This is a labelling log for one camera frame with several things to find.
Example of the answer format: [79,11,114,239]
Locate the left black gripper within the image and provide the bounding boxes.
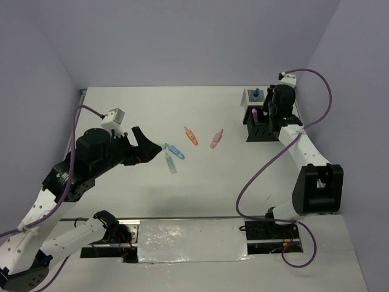
[93,126,162,176]

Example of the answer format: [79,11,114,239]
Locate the blue cap clear bottle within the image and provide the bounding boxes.
[252,88,260,102]

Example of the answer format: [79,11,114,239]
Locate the purple highlighter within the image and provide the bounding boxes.
[252,108,259,124]

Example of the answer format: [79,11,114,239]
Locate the green highlighter cap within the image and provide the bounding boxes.
[158,143,167,150]

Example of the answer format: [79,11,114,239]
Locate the green highlighter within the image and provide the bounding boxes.
[165,153,177,174]

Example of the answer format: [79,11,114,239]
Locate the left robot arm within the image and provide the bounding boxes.
[1,127,162,291]

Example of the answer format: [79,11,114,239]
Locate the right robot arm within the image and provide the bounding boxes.
[263,85,344,238]

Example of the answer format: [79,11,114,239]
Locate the black slotted organizer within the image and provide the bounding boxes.
[243,106,278,142]

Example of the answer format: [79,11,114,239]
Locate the white two-cell organizer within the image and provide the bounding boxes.
[240,86,267,107]

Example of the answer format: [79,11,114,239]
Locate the blue highlighter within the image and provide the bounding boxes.
[165,143,185,160]

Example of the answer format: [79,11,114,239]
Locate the pink highlighter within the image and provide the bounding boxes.
[210,129,224,149]

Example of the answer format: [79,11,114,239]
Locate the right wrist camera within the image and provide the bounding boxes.
[278,72,297,89]

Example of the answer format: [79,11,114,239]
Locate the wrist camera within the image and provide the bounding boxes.
[101,108,125,134]
[278,72,297,89]

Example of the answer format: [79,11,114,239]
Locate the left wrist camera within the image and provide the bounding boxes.
[101,108,125,134]

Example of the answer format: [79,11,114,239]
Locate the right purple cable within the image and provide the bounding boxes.
[236,68,332,268]

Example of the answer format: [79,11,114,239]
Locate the purple cable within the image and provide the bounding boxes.
[236,68,332,268]
[0,105,106,292]

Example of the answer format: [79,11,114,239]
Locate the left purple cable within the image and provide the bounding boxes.
[0,105,106,292]

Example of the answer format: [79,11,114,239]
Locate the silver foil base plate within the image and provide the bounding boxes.
[137,218,250,263]

